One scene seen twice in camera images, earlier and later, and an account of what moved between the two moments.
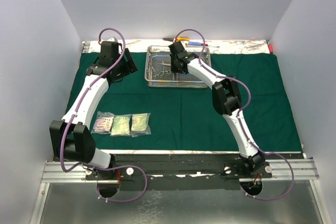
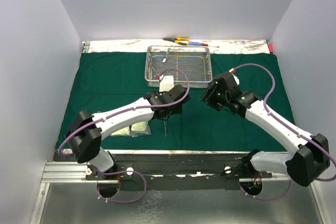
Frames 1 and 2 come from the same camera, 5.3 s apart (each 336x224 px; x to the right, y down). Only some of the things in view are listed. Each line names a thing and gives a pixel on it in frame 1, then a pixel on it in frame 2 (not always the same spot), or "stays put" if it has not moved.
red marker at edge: x=271 y=48 stays put
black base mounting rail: x=184 y=172 stays put
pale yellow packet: x=140 y=124 stays put
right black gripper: x=174 y=70 -> x=208 y=96
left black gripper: x=129 y=66 -> x=177 y=109
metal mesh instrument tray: x=158 y=73 stays put
